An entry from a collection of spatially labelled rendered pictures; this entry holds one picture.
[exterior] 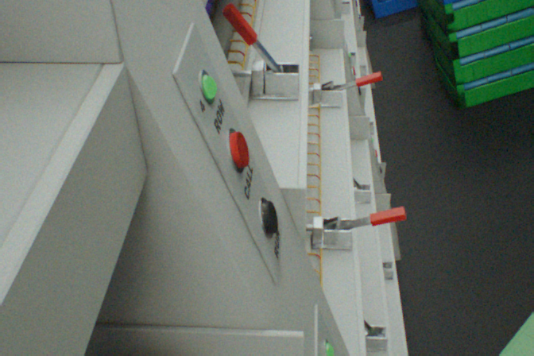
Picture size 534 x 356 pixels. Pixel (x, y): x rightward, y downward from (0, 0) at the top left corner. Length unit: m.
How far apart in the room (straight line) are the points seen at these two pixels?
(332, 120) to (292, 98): 0.30
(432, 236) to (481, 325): 0.25
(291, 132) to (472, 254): 0.89
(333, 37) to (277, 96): 0.47
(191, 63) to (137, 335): 0.13
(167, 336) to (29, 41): 0.15
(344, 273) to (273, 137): 0.20
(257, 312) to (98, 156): 0.12
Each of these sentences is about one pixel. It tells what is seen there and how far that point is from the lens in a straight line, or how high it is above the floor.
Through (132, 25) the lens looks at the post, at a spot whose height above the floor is 0.93.
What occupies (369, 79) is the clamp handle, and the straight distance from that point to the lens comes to 0.81.
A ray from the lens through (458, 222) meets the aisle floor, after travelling 1.36.
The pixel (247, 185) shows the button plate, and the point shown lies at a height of 0.83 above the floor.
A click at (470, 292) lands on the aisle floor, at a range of 1.24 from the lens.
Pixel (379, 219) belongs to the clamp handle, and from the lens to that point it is 0.60.
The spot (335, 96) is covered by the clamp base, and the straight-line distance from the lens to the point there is 0.81.
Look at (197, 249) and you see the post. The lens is 0.23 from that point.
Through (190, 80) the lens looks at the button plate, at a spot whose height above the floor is 0.89.
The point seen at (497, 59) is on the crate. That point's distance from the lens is 1.63.
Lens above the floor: 0.99
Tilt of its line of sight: 35 degrees down
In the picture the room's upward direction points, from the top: 23 degrees counter-clockwise
